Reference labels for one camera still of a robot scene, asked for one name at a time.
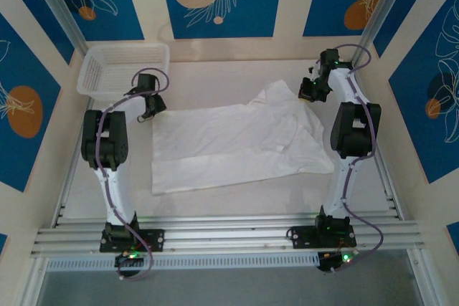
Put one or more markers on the white t-shirt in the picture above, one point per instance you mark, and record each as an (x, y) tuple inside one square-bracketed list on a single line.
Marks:
[(233, 141)]

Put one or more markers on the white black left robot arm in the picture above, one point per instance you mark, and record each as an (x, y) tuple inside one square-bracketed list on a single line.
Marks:
[(114, 184)]

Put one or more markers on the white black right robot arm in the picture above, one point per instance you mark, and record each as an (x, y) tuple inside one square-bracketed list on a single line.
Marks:
[(339, 184)]

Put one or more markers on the white plastic perforated basket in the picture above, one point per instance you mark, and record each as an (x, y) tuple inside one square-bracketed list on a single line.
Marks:
[(118, 62)]

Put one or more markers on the right controller board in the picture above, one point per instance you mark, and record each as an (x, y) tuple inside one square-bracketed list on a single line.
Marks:
[(337, 259)]

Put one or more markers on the controller board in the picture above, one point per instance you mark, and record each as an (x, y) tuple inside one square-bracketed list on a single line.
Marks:
[(129, 261), (337, 259)]

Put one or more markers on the left controller board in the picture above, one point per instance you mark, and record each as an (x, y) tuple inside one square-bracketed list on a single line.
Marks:
[(129, 261)]

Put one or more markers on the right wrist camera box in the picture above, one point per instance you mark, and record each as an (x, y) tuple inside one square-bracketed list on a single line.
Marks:
[(312, 69)]

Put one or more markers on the aluminium corner post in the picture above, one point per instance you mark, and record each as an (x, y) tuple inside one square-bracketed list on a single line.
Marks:
[(59, 8), (376, 12)]

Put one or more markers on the aluminium side rail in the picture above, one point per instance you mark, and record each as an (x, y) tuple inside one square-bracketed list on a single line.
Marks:
[(385, 177)]

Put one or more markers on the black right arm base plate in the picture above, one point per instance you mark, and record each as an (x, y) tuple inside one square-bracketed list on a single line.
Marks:
[(303, 236)]

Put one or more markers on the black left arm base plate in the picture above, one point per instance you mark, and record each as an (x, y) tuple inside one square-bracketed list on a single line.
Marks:
[(157, 239)]

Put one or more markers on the aluminium front rail frame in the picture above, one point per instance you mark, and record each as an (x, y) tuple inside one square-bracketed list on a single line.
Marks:
[(233, 234)]

